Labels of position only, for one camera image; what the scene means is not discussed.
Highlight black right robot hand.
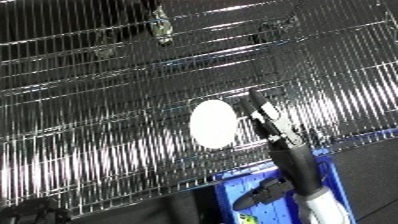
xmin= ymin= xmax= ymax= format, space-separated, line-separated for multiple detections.
xmin=230 ymin=87 xmax=326 ymax=212

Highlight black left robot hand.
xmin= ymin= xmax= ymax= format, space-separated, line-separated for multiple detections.
xmin=0 ymin=196 xmax=75 ymax=224

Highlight white paper cup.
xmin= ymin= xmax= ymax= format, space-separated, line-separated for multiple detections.
xmin=188 ymin=99 xmax=240 ymax=150

